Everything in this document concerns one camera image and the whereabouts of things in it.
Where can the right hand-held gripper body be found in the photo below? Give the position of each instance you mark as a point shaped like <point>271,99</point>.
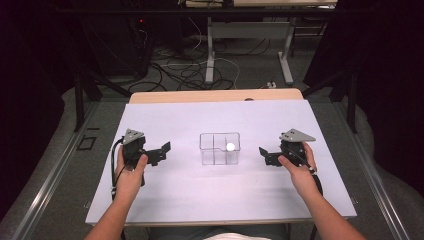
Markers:
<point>293,146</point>

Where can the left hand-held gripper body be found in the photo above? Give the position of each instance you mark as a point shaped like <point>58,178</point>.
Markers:
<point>133,146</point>

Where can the white tube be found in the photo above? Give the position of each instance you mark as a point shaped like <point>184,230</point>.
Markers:
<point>230,146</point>

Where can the clear plastic organizer box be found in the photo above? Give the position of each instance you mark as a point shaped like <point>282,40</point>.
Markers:
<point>213,156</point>

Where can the person's right hand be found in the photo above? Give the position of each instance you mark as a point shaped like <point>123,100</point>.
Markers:
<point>303,180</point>

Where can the person's left hand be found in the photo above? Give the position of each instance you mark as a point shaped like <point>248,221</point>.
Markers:
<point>128,183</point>

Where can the white table mat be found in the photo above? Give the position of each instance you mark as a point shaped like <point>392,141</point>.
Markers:
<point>206,193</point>

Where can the white power strip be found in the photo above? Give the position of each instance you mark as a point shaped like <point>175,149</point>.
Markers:
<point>271,84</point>

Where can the black metal stand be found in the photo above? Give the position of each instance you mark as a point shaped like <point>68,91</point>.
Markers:
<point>79,100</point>
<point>351,100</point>

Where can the person's dark trousers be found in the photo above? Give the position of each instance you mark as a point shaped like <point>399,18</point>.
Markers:
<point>176,232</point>

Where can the person's white shirt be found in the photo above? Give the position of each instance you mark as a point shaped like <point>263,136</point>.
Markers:
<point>233,237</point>

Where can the black computer tower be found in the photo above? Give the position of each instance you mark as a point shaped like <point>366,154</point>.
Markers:
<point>140,46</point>

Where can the dark curtain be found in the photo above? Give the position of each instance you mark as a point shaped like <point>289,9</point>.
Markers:
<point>390,83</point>
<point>30,83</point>

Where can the metal floor rail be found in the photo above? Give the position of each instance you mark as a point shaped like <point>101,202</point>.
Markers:
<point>373,173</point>
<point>50,183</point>

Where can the white desk frame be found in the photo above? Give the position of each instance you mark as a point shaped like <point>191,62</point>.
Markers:
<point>210,50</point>

